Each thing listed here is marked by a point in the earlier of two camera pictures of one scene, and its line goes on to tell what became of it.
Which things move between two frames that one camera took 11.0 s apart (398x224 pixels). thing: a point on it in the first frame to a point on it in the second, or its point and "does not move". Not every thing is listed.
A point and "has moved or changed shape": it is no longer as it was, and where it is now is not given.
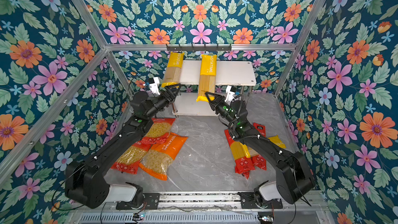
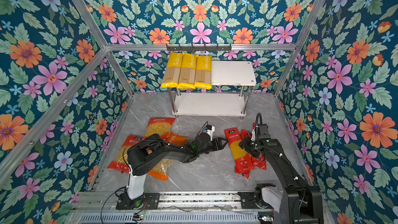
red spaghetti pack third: [260, 161] does not move
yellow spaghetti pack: [208, 76] to [186, 78]
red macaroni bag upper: [159, 130] does not move
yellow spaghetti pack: [173, 74] does not move
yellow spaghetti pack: [250, 152] has moved or changed shape
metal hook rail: [198, 48] does not move
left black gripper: [167, 96] to [219, 145]
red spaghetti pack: [243, 165] does not move
